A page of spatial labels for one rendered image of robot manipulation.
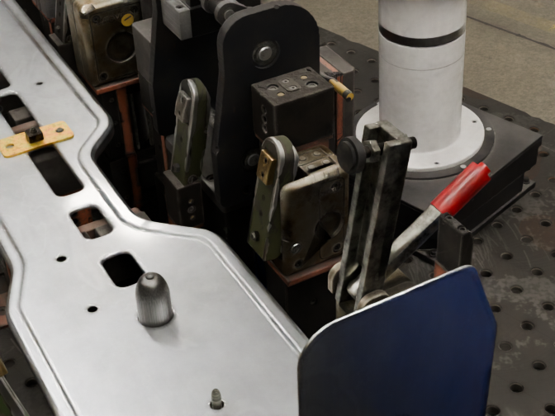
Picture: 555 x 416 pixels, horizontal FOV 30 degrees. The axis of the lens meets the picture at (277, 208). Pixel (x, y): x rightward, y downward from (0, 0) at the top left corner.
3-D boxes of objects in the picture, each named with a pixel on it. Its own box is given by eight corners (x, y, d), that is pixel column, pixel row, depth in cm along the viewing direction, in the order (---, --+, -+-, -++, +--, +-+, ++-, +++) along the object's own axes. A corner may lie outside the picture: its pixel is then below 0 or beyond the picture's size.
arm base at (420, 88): (395, 89, 165) (396, -17, 154) (505, 121, 156) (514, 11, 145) (331, 149, 154) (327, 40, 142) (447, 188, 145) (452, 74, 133)
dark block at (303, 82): (266, 371, 130) (249, 82, 105) (314, 351, 133) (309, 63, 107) (286, 397, 127) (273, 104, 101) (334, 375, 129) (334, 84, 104)
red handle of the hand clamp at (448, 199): (333, 276, 89) (465, 148, 88) (344, 288, 90) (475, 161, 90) (360, 305, 86) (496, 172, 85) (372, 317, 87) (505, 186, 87)
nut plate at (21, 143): (5, 159, 116) (2, 150, 116) (-6, 143, 119) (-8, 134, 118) (75, 137, 119) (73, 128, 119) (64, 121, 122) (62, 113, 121)
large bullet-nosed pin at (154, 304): (135, 323, 97) (126, 270, 93) (165, 311, 98) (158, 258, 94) (148, 344, 95) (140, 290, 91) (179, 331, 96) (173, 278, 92)
